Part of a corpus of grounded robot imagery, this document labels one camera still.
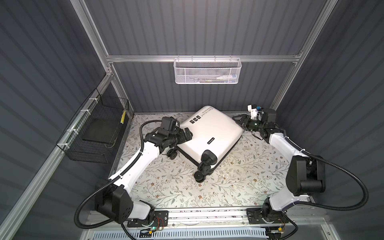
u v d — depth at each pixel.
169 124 0.60
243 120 0.78
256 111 0.81
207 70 1.24
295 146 0.53
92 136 0.71
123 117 0.83
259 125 0.75
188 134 0.73
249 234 0.70
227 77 0.90
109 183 0.40
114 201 0.40
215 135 0.86
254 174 0.89
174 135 0.68
